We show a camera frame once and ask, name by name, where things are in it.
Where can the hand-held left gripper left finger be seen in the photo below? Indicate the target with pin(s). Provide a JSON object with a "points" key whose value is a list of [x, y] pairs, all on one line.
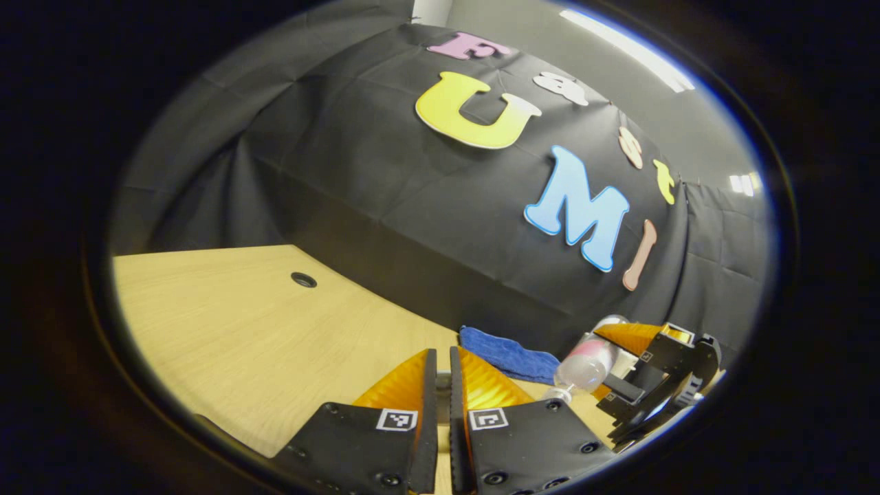
{"points": [[430, 426]]}

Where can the clear plastic water bottle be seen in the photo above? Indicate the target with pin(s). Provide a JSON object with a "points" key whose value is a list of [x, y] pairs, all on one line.
{"points": [[584, 364]]}

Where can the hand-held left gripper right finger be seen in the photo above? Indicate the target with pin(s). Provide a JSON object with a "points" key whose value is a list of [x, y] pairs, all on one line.
{"points": [[457, 426]]}

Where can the small ceiling light panel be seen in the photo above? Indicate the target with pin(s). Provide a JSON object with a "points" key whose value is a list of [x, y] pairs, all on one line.
{"points": [[746, 183]]}

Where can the blue folded towel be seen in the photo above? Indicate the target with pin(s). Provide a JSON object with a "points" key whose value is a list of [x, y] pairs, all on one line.
{"points": [[505, 354]]}

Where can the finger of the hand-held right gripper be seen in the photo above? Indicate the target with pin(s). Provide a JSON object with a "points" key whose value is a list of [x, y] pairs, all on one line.
{"points": [[622, 399], [663, 361]]}

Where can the black backdrop cloth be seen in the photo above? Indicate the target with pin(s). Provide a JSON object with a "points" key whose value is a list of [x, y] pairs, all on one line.
{"points": [[412, 206]]}

